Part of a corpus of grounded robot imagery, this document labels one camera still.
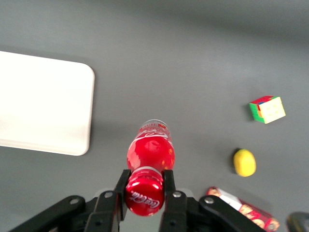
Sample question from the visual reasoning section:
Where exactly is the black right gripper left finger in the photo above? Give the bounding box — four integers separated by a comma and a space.
83, 169, 132, 232

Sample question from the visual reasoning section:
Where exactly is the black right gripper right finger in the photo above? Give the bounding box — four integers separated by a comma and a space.
160, 169, 201, 232

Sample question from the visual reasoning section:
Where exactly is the red coke bottle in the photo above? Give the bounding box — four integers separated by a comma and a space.
124, 118, 176, 217

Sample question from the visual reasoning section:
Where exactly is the beige plastic tray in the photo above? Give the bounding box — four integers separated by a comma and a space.
0, 50, 96, 157

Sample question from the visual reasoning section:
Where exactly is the red cookie box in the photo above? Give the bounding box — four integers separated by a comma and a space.
206, 186, 281, 232

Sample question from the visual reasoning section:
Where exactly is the yellow lemon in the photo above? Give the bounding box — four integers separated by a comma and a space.
233, 148, 257, 178

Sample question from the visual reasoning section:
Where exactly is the colourful puzzle cube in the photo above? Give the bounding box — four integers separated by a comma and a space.
248, 95, 287, 125

